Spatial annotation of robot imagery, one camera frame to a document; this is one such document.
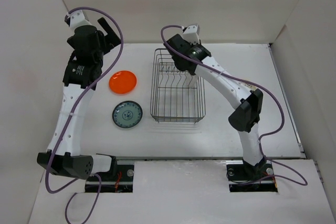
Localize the black plate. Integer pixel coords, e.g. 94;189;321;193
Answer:
184;71;193;83

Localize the clear glass plate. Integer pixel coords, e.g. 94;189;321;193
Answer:
186;75;199;89

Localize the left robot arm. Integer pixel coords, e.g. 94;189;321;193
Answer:
37;18;121;180

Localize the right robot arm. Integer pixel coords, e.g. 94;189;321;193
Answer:
164;34;266;180

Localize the orange plate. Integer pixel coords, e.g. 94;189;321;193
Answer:
109;70;137;94

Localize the cream floral plate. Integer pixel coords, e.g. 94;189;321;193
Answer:
241;82;257;91

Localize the blue patterned plate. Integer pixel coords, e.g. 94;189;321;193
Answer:
112;101;143;129

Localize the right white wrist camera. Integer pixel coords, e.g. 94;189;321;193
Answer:
182;24;200;45

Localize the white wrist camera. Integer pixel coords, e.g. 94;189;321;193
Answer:
65;10;91;31
182;24;200;45

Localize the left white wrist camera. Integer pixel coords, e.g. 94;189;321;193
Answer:
65;10;91;31

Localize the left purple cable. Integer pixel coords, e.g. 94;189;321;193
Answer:
45;7;124;224

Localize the purple cable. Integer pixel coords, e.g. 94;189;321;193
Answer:
160;24;308;187
45;7;124;224

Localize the grey wire dish rack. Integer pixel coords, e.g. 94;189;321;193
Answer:
150;48;206;123

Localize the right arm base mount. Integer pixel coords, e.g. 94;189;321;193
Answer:
226;162;278;193

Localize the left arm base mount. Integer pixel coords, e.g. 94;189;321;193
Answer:
99;160;135;193

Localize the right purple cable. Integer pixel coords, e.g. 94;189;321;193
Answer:
160;24;308;187

